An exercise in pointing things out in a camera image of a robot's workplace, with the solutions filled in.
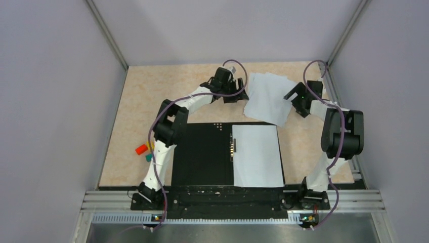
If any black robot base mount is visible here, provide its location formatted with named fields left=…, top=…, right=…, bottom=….
left=131, top=185, right=330, bottom=220

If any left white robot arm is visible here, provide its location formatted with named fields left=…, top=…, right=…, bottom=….
left=137, top=66, right=248, bottom=209

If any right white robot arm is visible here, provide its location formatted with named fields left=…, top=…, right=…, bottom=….
left=284, top=80, right=364, bottom=210

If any white paper stack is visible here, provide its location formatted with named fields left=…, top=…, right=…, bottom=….
left=243, top=72, right=297, bottom=127

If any red block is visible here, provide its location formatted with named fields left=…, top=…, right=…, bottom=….
left=135, top=144, right=148, bottom=155

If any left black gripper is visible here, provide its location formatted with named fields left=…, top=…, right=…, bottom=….
left=221, top=77, right=248, bottom=103

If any yellow block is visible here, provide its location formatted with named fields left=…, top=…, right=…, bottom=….
left=146, top=140, right=154, bottom=150

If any green block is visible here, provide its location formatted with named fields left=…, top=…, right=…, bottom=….
left=145, top=154, right=152, bottom=162

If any white paper sheet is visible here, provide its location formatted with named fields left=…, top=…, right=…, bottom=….
left=232, top=125, right=284, bottom=188

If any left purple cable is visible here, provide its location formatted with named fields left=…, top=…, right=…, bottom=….
left=147, top=59, right=249, bottom=230

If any white slotted cable duct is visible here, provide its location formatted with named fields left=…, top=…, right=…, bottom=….
left=92, top=213, right=303, bottom=225

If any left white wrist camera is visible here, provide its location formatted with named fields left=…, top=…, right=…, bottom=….
left=227, top=66, right=236, bottom=74

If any grey black file folder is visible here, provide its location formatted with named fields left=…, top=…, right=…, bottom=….
left=170, top=122, right=273, bottom=186

